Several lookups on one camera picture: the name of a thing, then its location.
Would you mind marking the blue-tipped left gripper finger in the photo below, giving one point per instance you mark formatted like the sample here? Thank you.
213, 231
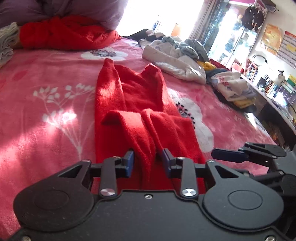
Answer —
109, 170

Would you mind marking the curtain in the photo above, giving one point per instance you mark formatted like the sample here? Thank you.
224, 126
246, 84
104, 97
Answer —
205, 29

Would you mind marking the purple quilt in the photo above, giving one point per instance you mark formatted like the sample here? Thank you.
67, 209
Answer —
106, 13

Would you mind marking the pink floral fleece blanket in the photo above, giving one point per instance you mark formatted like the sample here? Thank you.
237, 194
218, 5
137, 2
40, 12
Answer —
47, 115

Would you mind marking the grey-blue garment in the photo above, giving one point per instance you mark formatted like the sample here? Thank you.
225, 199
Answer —
190, 47

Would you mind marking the dark hanging clothes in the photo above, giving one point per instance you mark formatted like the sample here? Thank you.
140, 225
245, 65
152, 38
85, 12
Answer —
253, 17

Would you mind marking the white lilac jacket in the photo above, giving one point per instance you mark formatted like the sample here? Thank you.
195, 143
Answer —
171, 60

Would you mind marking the yellow garment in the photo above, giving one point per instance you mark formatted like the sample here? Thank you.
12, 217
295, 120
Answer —
207, 66

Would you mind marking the wall poster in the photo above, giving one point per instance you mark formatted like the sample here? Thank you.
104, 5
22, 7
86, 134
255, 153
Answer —
281, 45

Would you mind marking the black garment at bed end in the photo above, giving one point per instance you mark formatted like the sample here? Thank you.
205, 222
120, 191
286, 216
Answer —
142, 34

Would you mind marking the red fleece garment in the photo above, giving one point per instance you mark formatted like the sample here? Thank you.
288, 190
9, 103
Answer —
133, 111

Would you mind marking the desk shelf with books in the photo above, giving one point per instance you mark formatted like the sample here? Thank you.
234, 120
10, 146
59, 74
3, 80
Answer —
275, 101

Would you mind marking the folded grey clothes stack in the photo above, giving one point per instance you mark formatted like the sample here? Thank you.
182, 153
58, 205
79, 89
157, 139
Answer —
9, 37

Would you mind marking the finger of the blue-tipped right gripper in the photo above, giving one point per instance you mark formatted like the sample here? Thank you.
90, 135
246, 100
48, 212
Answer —
185, 170

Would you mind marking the red quilt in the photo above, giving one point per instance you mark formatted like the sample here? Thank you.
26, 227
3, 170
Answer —
67, 33

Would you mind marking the folded white printed clothes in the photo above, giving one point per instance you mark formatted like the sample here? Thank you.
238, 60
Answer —
232, 86

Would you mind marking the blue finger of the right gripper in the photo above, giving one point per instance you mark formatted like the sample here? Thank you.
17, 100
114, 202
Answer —
228, 155

